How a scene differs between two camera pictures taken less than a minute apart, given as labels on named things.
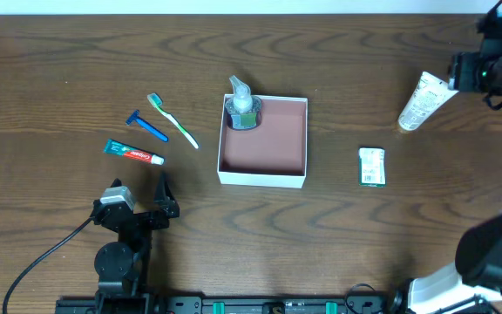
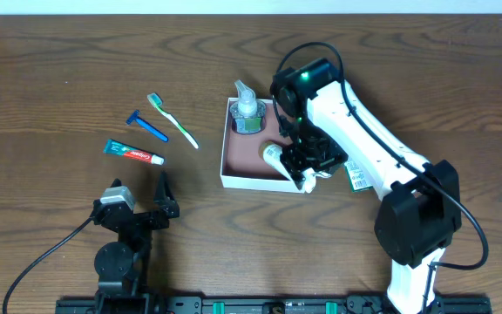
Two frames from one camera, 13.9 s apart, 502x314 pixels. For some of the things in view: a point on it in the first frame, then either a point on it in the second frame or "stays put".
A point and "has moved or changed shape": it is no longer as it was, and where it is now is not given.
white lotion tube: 430,95 -> 272,153
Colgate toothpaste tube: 118,148 stays put
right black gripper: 460,72 -> 305,161
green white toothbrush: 157,101 stays put
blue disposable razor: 135,118 stays put
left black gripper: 142,217 stays put
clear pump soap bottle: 243,110 has moved or changed shape
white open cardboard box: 272,154 stays put
